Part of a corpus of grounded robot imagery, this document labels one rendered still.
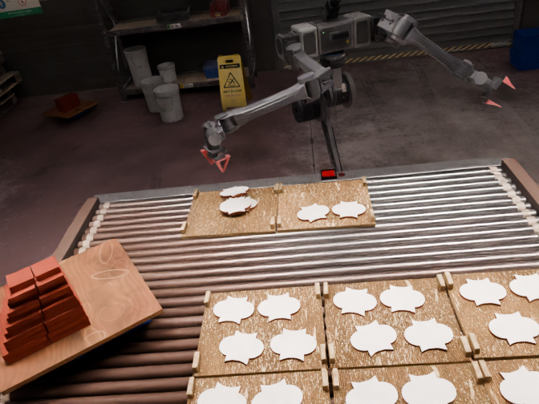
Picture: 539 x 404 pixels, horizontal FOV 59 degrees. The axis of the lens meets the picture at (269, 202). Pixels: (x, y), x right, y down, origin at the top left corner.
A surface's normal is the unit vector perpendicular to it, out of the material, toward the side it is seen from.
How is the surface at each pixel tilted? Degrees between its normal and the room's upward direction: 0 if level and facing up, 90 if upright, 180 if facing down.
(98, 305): 0
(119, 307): 0
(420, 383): 0
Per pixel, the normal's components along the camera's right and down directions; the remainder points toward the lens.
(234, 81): -0.14, 0.33
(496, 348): -0.12, -0.83
